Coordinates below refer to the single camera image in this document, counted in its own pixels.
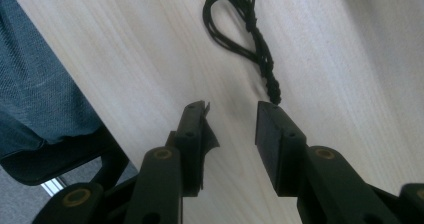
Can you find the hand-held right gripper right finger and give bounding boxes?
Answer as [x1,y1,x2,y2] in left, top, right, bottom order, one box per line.
[254,100,403,224]

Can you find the black cable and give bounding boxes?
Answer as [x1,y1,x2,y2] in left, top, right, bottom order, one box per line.
[202,0,283,106]

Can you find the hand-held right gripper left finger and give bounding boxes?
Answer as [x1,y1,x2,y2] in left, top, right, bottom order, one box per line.
[123,100,221,224]

